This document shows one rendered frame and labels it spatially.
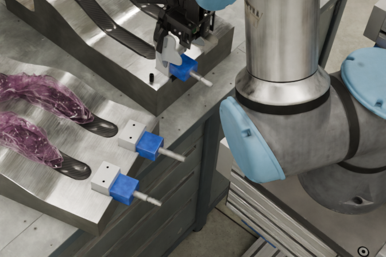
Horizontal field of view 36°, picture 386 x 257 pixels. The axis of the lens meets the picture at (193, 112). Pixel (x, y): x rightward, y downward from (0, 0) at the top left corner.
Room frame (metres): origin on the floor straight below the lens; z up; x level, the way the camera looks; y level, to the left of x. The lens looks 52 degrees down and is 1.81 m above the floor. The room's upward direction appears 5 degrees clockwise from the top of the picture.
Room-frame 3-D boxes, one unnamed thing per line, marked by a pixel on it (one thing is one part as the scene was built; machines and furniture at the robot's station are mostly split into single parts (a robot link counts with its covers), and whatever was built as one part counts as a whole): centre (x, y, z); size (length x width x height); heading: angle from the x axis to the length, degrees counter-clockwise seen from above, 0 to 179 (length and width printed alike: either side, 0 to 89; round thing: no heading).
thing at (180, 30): (0.83, 0.03, 1.07); 0.09 x 0.08 x 0.12; 53
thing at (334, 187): (0.52, -0.24, 1.09); 0.15 x 0.15 x 0.10
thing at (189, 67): (0.82, 0.02, 0.91); 0.13 x 0.05 x 0.05; 53
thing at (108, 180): (0.56, 0.11, 0.86); 0.13 x 0.05 x 0.05; 70
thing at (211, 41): (0.93, -0.01, 0.87); 0.05 x 0.05 x 0.04; 53
